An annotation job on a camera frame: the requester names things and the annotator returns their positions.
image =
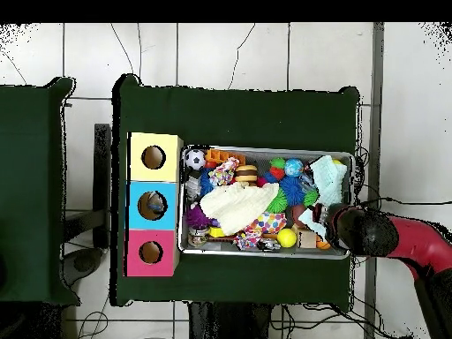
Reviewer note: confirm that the cream yellow cloth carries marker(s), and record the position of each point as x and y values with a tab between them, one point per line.
236	208

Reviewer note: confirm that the clear plastic packet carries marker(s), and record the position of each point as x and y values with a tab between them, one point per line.
157	205

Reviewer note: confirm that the mint green cloth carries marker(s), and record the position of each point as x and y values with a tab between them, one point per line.
328	180

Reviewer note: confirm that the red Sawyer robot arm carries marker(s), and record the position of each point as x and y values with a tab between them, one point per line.
417	244

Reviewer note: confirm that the clear shallow bin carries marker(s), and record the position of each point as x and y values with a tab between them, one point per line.
205	248

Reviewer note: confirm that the wooden box with three holes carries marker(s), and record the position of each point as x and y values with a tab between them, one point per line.
138	212

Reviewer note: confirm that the toy burger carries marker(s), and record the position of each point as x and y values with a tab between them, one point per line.
246	174

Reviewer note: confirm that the orange plastic toy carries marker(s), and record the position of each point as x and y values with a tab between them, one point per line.
219	155

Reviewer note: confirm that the black and white soccer ball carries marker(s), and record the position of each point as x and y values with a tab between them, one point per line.
195	159

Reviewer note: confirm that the green spiky ball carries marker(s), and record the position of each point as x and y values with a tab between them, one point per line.
277	202

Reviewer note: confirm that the flat colourful dotted packet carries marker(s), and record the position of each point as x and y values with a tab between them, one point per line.
267	223

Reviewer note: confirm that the large blue spiky ball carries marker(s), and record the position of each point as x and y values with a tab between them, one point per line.
291	191

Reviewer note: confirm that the blue globe ball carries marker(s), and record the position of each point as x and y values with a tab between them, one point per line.
294	167

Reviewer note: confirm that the dark green table cloth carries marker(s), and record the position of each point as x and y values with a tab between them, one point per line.
233	113
35	127

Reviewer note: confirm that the yellow ball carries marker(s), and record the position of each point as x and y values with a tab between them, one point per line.
287	238

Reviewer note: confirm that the black stand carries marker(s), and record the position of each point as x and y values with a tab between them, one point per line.
103	183

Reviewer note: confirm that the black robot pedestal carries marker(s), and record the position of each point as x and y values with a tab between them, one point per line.
233	325

